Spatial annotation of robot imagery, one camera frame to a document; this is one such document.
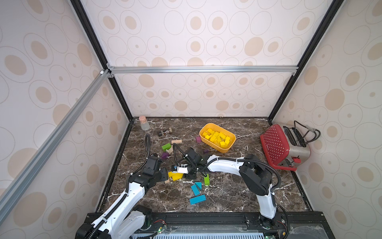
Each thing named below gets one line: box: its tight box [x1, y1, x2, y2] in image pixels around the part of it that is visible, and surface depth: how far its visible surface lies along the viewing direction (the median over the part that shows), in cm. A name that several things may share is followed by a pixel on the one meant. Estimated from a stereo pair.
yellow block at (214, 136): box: [209, 131, 220, 143], surface depth 105 cm
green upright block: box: [203, 173, 210, 186], surface depth 87 cm
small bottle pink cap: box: [138, 115, 150, 131], surface depth 108 cm
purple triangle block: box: [161, 152, 171, 160], surface depth 99 cm
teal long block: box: [189, 194, 207, 206], surface depth 82 cm
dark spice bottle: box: [158, 127, 173, 137], surface depth 110 cm
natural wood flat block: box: [171, 139, 183, 145], surface depth 108 cm
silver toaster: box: [279, 125, 311, 168], surface depth 86 cm
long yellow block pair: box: [167, 171, 184, 182], surface depth 89 cm
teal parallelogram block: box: [190, 184, 201, 197], surface depth 85 cm
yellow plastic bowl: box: [199, 122, 237, 154], surface depth 107 cm
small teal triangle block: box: [194, 181, 203, 191], surface depth 86 cm
